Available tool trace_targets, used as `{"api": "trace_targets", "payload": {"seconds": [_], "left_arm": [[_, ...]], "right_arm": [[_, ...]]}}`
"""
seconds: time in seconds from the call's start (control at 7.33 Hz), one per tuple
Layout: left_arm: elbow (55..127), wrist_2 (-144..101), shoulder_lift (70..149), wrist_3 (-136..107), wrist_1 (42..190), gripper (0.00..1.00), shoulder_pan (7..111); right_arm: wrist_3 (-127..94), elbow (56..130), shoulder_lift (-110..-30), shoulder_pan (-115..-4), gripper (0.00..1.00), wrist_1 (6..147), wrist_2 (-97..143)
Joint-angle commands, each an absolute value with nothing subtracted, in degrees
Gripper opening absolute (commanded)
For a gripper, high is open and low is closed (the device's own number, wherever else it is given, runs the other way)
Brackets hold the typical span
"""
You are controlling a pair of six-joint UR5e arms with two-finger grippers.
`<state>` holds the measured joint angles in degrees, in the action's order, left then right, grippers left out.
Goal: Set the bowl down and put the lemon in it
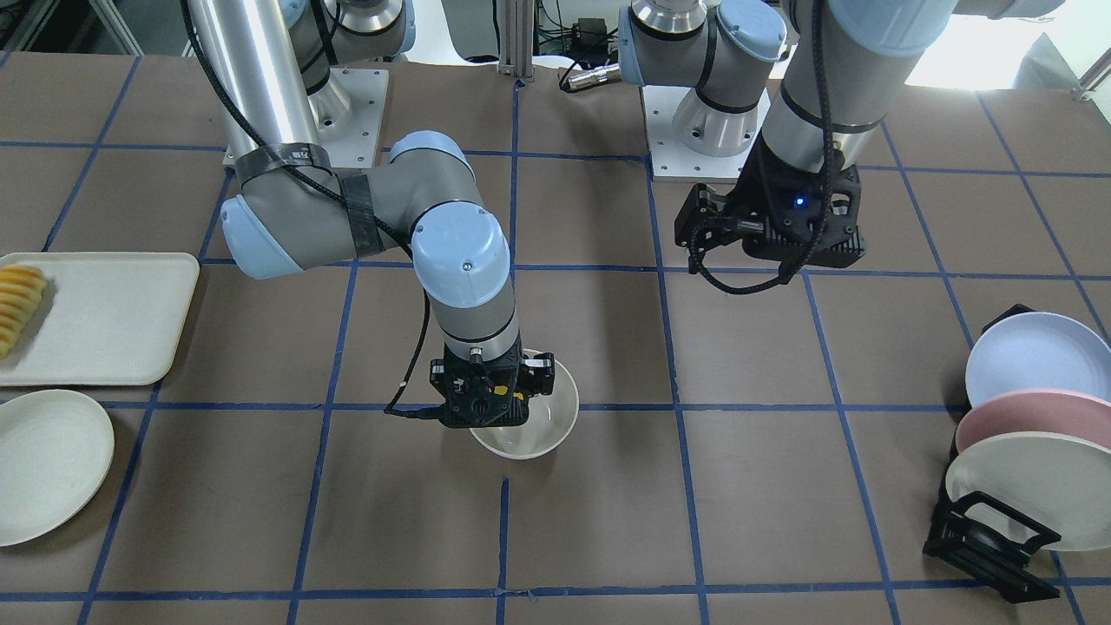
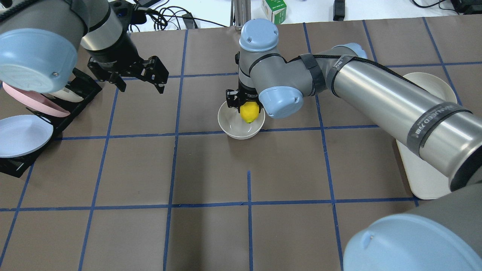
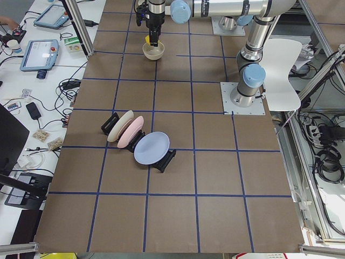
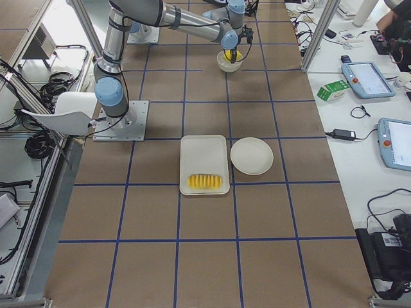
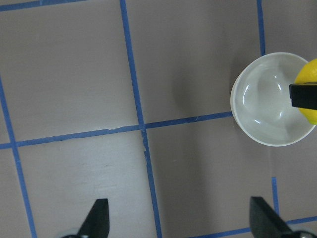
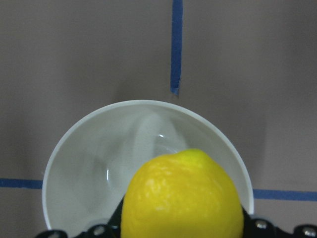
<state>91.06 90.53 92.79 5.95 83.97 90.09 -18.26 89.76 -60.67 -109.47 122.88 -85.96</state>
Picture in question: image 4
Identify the blue teach pendant lower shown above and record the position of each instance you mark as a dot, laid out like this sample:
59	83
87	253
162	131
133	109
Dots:
394	143

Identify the black power brick with cable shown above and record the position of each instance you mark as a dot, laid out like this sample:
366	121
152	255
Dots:
347	135

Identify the white plastic chair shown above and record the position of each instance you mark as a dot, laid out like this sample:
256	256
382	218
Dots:
73	112

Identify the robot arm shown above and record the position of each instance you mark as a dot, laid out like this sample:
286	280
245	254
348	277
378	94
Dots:
181	79
230	17

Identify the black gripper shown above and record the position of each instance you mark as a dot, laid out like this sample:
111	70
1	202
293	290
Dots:
234	50

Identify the yellow lemon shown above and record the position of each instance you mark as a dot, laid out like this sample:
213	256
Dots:
226	56

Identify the white ceramic bowl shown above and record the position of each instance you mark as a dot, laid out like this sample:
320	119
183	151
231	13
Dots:
225	65

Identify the green white carton box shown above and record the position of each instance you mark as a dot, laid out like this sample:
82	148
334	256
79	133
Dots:
333	91

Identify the sliced yellow bread loaf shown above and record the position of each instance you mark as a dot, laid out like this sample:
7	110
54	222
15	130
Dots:
205	181

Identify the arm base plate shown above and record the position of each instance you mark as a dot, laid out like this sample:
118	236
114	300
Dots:
131	128
141	34

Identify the white round plate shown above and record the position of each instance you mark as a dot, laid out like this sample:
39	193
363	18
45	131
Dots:
251	156

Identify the white rectangular tray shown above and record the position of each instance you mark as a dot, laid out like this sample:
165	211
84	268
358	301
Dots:
203	154

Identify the blue teach pendant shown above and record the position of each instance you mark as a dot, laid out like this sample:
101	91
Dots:
394	143
366	80

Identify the aluminium frame post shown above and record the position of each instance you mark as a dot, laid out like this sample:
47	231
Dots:
320	30

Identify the blue teach pendant upper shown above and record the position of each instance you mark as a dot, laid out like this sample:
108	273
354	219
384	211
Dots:
366	80

